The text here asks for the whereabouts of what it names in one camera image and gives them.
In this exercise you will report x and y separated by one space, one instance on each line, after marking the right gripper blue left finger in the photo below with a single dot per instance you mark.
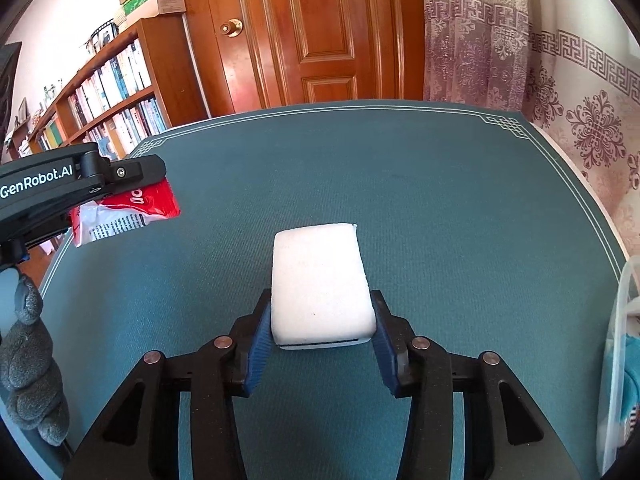
259 351

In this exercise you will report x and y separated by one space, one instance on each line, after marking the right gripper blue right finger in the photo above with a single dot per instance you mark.
384 350

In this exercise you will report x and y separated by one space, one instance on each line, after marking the white sponge block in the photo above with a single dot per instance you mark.
320 296

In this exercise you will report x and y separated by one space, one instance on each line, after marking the red balloon glue packet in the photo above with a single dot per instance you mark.
117 214

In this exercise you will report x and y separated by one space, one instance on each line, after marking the blue Curel fabric pouch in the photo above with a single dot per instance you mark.
620 383

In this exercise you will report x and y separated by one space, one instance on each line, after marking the grey gloved left hand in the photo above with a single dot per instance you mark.
35 399

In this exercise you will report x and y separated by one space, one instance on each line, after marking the green table mat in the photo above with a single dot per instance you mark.
473 225

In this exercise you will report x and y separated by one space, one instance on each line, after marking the wooden bookshelf with books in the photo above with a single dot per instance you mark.
140 84

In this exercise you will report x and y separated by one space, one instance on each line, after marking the clear plastic bowl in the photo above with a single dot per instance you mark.
618 442

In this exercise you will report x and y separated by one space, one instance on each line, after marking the brass door knob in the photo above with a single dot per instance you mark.
232 28

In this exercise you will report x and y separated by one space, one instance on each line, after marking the brown wooden door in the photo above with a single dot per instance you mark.
307 51

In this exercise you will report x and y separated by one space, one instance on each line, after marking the white purple patterned curtain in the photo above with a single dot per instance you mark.
571 67

